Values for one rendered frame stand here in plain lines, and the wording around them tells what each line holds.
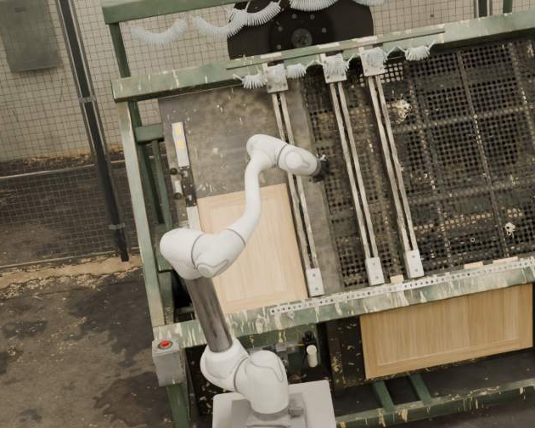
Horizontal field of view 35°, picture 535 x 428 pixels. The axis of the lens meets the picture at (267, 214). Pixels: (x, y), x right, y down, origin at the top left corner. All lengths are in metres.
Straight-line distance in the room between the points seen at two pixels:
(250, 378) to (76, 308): 2.99
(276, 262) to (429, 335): 0.94
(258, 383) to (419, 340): 1.37
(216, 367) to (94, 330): 2.52
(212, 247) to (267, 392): 0.66
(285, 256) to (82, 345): 2.10
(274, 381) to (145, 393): 1.92
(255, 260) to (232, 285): 0.16
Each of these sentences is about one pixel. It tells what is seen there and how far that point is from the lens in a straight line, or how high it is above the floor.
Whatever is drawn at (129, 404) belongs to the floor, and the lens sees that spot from 5.15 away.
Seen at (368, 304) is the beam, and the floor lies 0.84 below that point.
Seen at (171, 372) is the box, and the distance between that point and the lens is 3.86.
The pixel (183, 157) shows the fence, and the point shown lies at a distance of 4.16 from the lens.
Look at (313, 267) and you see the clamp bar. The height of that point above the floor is 1.02.
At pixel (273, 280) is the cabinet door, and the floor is 0.98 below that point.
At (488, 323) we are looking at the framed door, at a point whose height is 0.44.
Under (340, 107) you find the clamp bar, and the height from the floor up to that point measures 1.62.
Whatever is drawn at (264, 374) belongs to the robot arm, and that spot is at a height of 1.04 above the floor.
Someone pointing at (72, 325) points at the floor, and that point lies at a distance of 6.04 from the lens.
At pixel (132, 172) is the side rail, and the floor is 1.51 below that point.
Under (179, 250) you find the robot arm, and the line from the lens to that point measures 3.15.
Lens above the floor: 3.01
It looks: 25 degrees down
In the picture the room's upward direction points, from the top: 9 degrees counter-clockwise
